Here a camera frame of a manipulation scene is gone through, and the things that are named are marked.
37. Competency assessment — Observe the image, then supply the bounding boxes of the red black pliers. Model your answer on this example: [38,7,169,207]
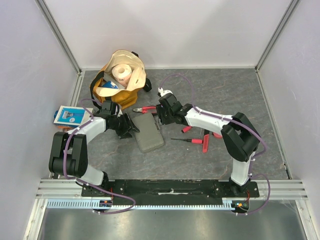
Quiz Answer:
[132,105,157,116]

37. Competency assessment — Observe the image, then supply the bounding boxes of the white tape roll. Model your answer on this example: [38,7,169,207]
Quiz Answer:
[111,63,132,86]

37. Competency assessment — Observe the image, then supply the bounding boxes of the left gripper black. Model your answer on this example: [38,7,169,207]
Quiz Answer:
[109,112,139,140]

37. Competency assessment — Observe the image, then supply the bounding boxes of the grey plastic tool case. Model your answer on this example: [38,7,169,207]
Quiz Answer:
[133,113,165,153]

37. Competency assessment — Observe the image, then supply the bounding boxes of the short red handled screwdriver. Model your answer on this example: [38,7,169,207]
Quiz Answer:
[181,126,192,133]

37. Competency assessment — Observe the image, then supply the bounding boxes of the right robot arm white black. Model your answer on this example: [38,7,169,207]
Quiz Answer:
[156,88,261,197]

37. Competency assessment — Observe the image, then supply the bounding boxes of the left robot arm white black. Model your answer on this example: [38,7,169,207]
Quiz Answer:
[48,100,140,197]

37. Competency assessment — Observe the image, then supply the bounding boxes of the long red handled screwdriver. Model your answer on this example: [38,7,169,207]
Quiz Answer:
[171,138,203,145]

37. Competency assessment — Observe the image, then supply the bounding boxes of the white slotted cable duct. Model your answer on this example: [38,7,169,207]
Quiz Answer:
[46,198,245,211]

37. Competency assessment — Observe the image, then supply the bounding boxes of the blue white cardboard box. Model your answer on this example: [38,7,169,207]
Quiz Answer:
[53,105,94,128]

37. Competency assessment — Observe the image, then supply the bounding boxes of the red black utility knife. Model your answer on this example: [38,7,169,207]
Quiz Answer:
[202,129,210,153]

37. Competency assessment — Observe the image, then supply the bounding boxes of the red tape measure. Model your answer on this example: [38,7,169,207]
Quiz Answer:
[212,132,223,139]

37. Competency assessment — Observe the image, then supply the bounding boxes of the blue box inside bag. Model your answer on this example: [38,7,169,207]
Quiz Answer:
[101,80,121,89]

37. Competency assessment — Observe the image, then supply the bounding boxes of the yellow canvas tool bag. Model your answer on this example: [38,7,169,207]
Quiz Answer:
[89,49,152,110]

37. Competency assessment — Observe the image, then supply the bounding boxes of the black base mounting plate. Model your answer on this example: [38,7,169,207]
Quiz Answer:
[81,178,261,207]

